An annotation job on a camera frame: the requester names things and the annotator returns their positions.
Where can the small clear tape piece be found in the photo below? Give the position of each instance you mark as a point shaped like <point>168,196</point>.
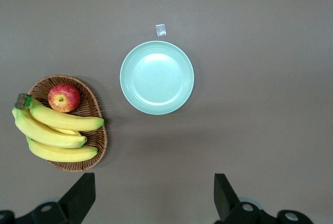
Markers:
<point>160,30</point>

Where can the light green round plate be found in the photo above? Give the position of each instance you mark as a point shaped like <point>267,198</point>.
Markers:
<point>156,78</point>

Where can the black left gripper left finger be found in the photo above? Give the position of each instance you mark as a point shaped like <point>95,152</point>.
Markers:
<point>75,198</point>

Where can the brown wicker basket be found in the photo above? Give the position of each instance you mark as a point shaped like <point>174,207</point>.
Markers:
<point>91,104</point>

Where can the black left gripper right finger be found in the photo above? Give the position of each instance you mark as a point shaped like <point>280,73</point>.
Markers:
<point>226,198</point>

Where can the yellow banana bunch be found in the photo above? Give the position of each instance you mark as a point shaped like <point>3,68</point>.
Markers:
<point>52,133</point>

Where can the brown table cover sheet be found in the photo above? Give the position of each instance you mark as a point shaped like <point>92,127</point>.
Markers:
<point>247,104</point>

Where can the red yellow apple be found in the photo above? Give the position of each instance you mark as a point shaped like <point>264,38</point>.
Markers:
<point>63,98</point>

